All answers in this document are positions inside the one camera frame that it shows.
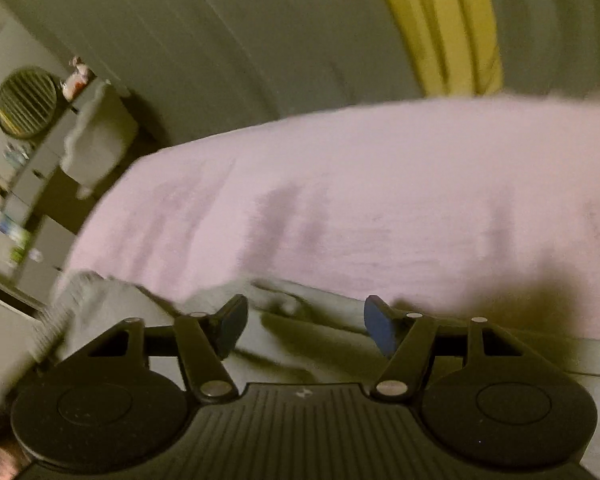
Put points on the round black fan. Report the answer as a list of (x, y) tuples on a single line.
[(29, 102)]

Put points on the grey drawer cabinet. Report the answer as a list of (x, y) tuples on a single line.
[(42, 211)]

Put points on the yellow curtain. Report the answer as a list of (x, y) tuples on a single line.
[(453, 45)]

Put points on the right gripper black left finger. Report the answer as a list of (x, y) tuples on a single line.
[(199, 342)]

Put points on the pink toy figure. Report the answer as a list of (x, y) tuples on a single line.
[(77, 81)]

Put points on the grey cloth on furniture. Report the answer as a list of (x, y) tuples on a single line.
[(103, 133)]

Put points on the grey sweatpants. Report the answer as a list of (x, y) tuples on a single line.
[(296, 333)]

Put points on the pink bed sheet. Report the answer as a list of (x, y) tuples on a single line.
[(488, 204)]

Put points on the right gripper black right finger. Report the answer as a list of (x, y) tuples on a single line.
[(411, 342)]

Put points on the green curtain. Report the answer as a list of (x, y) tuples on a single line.
[(202, 67)]

